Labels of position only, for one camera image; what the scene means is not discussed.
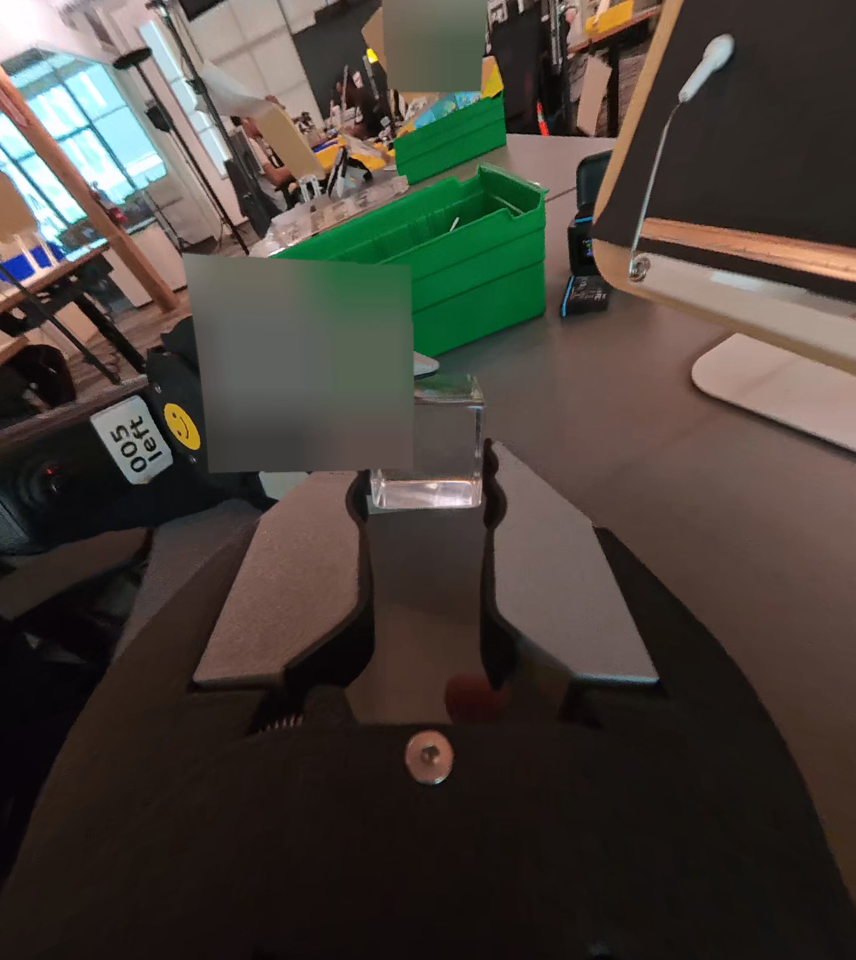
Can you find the wooden post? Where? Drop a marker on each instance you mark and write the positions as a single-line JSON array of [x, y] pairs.
[[60, 172]]

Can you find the side desk with blue bins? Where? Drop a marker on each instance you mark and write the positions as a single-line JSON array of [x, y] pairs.
[[38, 274]]

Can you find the white foam board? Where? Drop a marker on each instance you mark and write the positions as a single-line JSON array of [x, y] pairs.
[[293, 142]]

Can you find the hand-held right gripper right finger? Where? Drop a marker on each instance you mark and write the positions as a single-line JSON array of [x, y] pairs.
[[563, 592]]

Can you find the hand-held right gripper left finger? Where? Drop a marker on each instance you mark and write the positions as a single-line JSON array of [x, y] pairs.
[[285, 585]]

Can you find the black battery blue edge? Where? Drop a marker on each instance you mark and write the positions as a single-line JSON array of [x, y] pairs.
[[585, 296]]

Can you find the small green plastic bin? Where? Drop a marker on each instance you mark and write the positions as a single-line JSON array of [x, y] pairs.
[[450, 142]]

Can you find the black light stand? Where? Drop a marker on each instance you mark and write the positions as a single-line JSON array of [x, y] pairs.
[[132, 56]]

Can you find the black office chair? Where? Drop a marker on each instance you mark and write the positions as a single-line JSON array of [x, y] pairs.
[[45, 375]]

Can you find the black charger with display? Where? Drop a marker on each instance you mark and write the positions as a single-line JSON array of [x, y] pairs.
[[585, 247]]

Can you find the wooden book stand white base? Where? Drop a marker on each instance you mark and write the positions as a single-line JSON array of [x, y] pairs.
[[772, 112]]

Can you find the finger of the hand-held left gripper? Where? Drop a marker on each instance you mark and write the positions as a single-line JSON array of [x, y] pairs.
[[425, 365]]

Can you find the clear acrylic cube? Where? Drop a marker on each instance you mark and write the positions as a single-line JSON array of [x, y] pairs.
[[443, 450]]

